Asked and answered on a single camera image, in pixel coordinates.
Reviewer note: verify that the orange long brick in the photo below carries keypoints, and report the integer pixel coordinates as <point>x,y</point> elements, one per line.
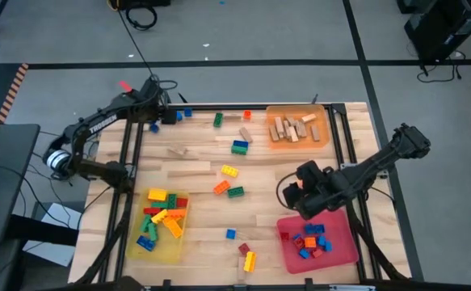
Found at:
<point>221,187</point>
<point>177,212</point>

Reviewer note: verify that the yellow translucent bin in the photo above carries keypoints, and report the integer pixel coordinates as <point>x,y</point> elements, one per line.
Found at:
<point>166,250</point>

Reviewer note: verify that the dark red small brick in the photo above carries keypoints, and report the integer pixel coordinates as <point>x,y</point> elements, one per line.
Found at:
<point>244,249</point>
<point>284,236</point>

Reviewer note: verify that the wooden block with Jenga print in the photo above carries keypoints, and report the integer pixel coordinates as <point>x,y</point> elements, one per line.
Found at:
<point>291,120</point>

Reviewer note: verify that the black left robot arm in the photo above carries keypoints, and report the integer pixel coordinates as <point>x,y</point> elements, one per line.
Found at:
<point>102,123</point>

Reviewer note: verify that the red marker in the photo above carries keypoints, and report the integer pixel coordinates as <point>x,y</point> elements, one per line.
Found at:
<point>125,85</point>

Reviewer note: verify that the yellow long brick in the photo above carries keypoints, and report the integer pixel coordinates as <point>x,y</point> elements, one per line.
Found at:
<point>229,171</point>
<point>250,261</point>
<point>157,195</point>

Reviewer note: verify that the black beam with light strips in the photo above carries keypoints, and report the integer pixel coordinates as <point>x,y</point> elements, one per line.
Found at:
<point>352,288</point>

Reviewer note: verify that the black side desk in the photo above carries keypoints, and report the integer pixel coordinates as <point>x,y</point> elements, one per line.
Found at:
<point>1,182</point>

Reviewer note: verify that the red long brick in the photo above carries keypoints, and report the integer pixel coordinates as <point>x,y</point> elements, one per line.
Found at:
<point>152,211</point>
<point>182,202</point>

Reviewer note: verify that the black equipment case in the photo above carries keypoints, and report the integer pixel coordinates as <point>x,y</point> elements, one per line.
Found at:
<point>441,28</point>

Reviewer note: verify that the orange translucent bin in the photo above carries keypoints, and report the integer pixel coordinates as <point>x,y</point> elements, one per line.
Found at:
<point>324,141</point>

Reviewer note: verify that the grey metal bracket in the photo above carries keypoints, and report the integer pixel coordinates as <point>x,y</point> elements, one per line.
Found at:
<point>344,165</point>

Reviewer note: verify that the green long brick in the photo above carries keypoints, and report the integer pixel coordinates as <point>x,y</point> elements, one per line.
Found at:
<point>146,223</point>
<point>235,192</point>
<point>160,205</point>
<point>218,119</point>
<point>153,231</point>
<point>172,201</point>
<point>239,150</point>

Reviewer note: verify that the yellow-orange long brick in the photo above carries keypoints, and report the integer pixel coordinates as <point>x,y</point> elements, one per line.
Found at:
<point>173,227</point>
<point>160,216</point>

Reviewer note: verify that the loose toy bricks on table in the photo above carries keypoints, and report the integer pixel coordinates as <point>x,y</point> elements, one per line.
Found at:
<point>227,107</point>

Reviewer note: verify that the black equipment box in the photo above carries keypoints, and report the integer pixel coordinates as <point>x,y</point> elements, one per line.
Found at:
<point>146,3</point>
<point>406,5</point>

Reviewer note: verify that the pink translucent bin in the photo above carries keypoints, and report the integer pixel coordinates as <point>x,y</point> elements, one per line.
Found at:
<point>340,250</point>

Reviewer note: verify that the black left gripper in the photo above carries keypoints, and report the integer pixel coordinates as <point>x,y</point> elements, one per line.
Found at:
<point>150,103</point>

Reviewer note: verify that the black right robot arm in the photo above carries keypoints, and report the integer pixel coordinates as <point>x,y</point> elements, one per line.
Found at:
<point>380,161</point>

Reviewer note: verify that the blue small brick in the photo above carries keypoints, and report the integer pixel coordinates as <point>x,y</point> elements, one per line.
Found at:
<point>328,246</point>
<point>296,236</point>
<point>154,127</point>
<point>304,254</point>
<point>230,234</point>
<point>309,229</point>
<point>179,116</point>
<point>187,112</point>
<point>321,240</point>
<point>319,229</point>

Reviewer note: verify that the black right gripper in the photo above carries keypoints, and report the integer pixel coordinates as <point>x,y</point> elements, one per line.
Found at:
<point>320,194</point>

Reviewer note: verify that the blue long brick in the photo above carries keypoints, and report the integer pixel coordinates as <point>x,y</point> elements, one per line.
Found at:
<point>146,243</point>
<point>240,143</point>

